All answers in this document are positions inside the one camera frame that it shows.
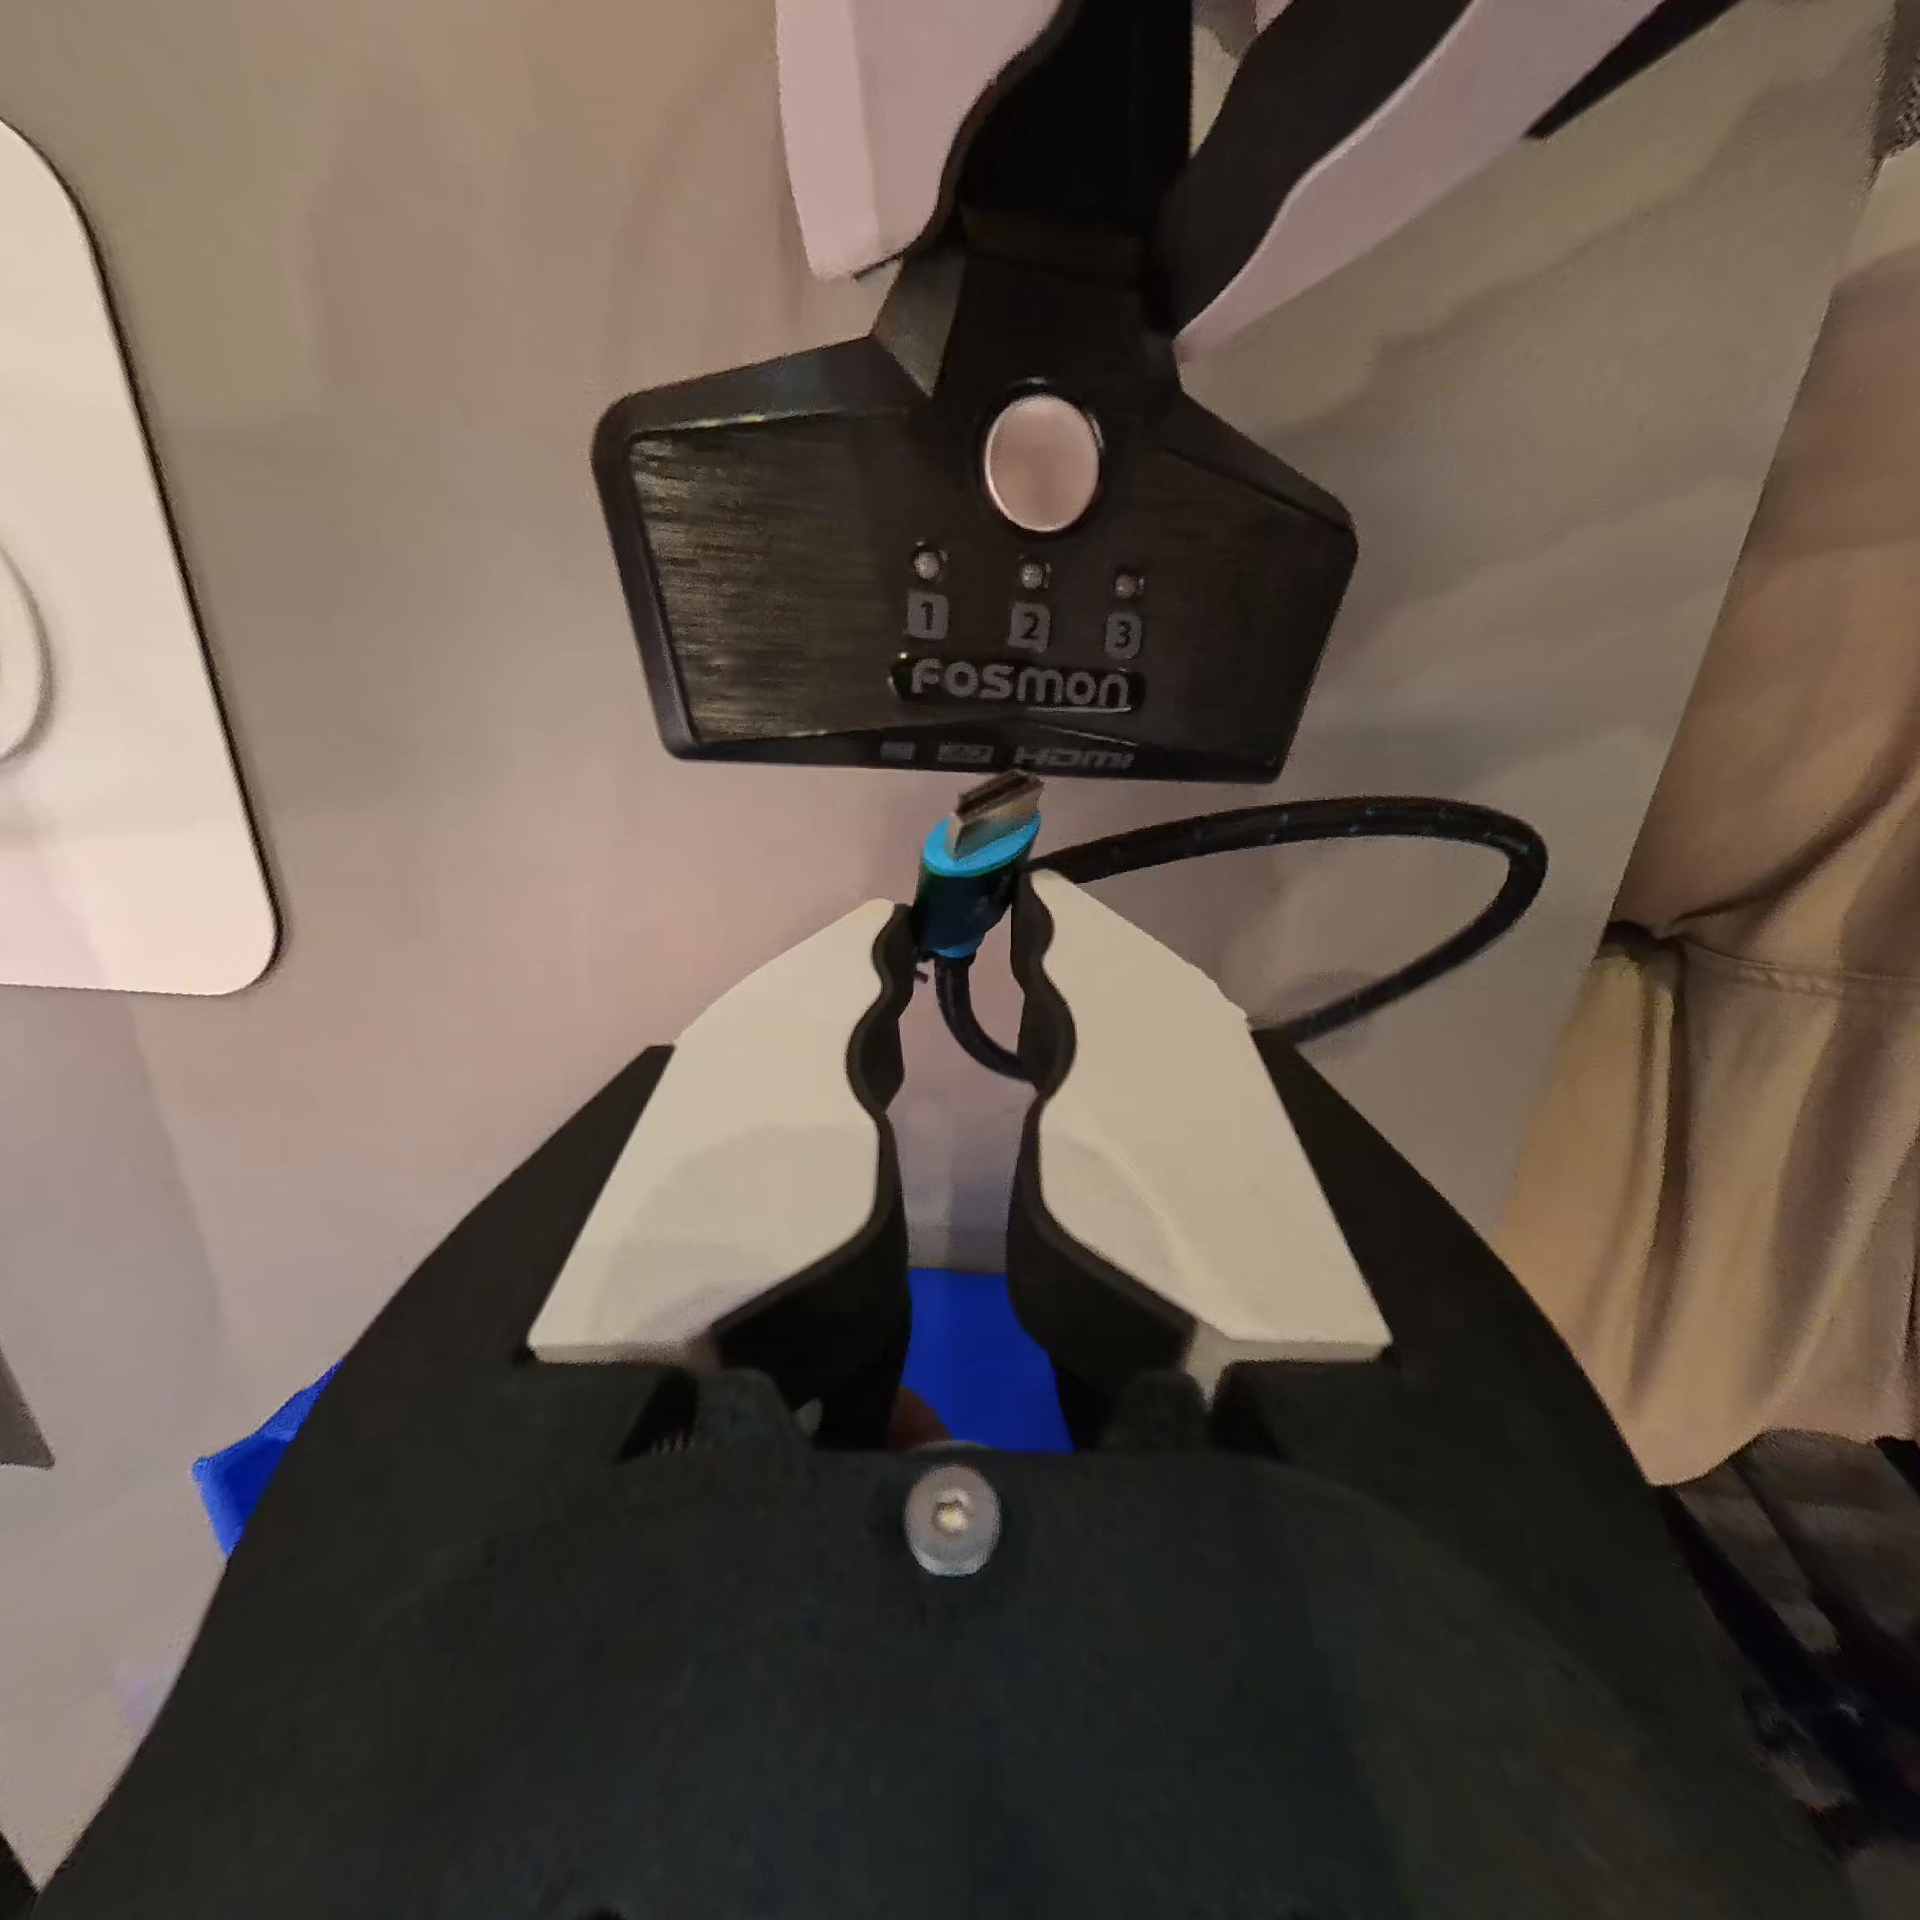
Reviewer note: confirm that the person's beige trousers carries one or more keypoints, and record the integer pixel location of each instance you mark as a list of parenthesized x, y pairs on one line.
[(1769, 1051)]

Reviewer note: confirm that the black port switch box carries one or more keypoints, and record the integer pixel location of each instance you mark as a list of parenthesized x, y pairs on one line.
[(781, 600)]

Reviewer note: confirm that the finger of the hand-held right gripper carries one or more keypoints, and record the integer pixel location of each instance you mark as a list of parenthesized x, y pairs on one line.
[(1394, 135), (887, 122)]

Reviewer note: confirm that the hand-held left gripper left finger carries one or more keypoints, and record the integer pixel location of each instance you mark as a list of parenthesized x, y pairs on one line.
[(720, 1185)]

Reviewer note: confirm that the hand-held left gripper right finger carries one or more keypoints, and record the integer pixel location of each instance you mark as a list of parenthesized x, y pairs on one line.
[(1200, 1185)]

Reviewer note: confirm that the blue plastic bin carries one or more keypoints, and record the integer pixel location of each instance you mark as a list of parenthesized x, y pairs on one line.
[(975, 1350)]

